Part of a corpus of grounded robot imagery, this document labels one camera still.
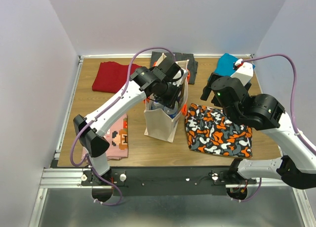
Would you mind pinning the beige canvas tote bag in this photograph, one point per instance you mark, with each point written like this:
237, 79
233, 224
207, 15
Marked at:
158, 124

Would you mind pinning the orange camouflage folded garment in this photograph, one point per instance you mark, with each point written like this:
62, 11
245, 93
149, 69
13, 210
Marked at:
209, 131

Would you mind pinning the folded dark grey garment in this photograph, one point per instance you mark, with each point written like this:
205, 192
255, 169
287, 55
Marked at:
192, 63

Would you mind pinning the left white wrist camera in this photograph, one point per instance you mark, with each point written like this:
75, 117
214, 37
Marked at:
177, 79

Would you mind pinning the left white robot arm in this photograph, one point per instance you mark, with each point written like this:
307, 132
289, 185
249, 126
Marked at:
163, 81

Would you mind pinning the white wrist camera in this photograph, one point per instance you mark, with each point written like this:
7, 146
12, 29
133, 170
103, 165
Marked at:
177, 79
243, 71

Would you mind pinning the folded red shirt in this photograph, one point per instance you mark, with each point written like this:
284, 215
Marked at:
111, 77

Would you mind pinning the blue cap bottle front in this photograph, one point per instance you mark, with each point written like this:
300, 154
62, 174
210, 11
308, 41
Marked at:
172, 113

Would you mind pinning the blue cap water bottle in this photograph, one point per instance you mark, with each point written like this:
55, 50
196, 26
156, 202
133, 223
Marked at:
156, 105

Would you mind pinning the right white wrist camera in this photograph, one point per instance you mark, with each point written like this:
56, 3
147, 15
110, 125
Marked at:
243, 71

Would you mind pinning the folded pink graphic shirt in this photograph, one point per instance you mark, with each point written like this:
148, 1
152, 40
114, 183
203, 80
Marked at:
117, 136

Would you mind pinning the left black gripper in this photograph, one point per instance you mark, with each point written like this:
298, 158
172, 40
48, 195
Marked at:
170, 102

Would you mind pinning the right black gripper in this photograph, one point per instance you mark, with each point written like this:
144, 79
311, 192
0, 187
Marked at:
207, 89

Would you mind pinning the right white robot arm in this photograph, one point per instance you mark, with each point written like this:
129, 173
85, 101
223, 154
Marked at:
263, 112

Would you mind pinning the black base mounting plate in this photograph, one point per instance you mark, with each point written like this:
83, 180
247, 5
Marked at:
174, 180

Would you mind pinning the aluminium table frame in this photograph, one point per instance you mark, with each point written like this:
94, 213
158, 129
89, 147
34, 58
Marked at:
63, 202

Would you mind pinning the folded teal shirt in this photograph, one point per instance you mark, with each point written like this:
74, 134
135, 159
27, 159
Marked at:
225, 65

